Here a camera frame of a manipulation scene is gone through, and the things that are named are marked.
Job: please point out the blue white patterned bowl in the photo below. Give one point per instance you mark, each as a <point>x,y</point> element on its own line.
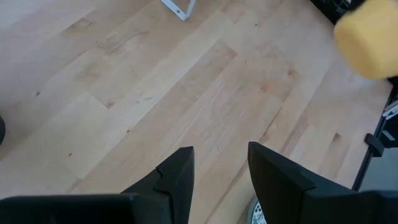
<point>255,216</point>

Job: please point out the black aluminium rail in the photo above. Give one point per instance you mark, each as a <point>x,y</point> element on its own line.
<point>383,127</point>

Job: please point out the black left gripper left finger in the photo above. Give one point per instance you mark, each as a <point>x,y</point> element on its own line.
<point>174,186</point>

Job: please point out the black table edge bracket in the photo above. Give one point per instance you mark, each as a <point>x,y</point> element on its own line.
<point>374,145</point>

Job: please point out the black aluminium support frame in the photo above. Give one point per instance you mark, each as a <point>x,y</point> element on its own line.
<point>332,9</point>

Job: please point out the white perforated metal shelf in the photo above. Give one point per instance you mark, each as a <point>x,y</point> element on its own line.
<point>183,14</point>

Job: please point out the yellow mini bowl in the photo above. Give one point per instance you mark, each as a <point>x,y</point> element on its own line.
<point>370,37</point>

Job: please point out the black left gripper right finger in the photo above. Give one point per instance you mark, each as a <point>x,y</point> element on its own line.
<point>276,183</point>

